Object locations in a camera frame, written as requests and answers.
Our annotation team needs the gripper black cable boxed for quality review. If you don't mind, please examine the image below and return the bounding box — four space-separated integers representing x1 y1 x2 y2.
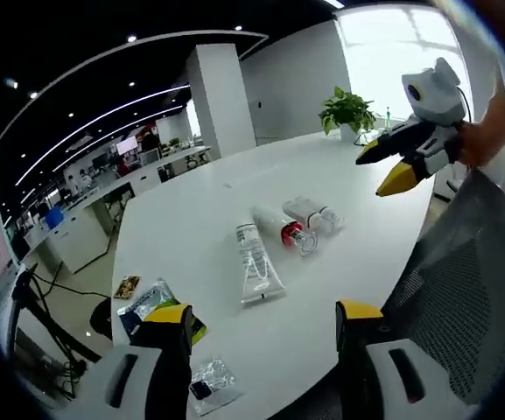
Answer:
455 83 474 124

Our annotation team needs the clear bag black item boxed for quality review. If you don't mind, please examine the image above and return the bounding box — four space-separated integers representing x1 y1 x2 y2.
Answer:
187 355 247 417

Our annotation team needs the small brown snack packet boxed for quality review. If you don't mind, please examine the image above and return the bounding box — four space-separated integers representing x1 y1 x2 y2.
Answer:
114 274 143 299

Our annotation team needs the white square pillar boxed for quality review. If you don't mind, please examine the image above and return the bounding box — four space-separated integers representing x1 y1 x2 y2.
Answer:
186 42 257 159

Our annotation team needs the person's right hand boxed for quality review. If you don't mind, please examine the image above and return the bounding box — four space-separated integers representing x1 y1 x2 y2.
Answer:
451 118 498 169

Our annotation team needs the white office desk row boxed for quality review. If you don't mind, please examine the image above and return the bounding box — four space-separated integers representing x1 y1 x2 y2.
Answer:
23 143 214 276

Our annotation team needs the green potted plant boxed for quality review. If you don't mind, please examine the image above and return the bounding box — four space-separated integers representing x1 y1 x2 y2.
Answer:
318 86 377 141

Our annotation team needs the blue storage bin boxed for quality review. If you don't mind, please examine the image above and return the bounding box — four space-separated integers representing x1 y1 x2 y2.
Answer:
44 206 66 230

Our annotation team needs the silver green foil packet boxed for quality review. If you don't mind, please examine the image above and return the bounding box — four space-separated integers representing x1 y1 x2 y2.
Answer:
116 277 209 347

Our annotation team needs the white skincare tube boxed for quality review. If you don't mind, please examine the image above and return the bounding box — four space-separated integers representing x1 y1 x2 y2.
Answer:
235 222 288 306

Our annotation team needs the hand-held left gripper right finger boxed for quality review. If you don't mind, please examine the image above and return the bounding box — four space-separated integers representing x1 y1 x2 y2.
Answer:
334 298 454 420

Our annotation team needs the clear skincare bottle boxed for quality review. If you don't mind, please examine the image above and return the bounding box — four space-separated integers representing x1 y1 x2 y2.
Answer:
282 196 346 236

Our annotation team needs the black camera tripod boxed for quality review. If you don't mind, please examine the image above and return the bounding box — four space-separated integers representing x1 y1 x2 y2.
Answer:
10 262 103 399

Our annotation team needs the white red-collared skincare bottle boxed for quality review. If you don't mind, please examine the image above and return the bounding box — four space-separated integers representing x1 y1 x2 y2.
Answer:
251 204 319 257

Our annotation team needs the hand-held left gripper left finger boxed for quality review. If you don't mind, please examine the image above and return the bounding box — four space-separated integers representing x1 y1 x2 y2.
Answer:
74 302 194 420

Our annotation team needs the mesh office chair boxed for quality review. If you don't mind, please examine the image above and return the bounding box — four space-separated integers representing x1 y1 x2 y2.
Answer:
379 167 505 408

